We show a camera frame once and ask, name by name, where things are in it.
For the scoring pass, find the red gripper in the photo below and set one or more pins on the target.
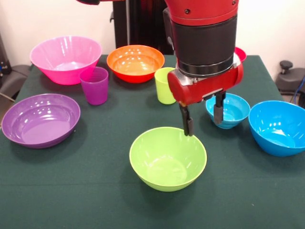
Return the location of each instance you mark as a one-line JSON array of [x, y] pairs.
[[202, 89]]

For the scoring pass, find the green bowl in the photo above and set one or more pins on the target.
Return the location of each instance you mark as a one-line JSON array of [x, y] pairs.
[[166, 157]]

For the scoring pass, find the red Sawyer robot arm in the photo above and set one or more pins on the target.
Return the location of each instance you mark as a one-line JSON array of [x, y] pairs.
[[205, 35]]

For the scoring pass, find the small blue bowl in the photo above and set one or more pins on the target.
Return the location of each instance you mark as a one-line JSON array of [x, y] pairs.
[[234, 109]]

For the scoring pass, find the green cup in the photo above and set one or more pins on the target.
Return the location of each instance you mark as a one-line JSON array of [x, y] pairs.
[[163, 88]]

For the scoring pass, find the large blue bowl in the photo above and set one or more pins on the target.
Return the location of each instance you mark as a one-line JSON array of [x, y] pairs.
[[274, 124]]

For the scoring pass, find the small red bowl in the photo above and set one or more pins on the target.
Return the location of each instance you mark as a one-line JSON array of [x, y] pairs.
[[241, 55]]

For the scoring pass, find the orange bowl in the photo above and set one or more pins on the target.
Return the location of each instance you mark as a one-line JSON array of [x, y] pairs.
[[135, 62]]

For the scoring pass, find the dark grey stand base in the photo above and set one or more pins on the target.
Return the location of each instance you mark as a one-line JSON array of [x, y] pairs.
[[293, 78], [14, 78]]

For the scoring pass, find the purple cup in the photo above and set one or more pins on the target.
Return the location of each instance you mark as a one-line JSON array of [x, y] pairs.
[[95, 90]]

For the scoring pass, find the dark green tablecloth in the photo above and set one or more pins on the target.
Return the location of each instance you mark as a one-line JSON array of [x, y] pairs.
[[95, 190]]

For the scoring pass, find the large pink bowl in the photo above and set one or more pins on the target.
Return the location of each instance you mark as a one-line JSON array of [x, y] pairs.
[[64, 52]]

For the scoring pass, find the purple bowl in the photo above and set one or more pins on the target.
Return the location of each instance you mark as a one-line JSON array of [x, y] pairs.
[[40, 121]]

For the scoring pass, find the black device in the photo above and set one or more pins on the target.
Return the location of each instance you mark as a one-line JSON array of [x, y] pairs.
[[3, 59]]

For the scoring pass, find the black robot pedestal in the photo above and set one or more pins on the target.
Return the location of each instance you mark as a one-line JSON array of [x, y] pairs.
[[143, 23]]

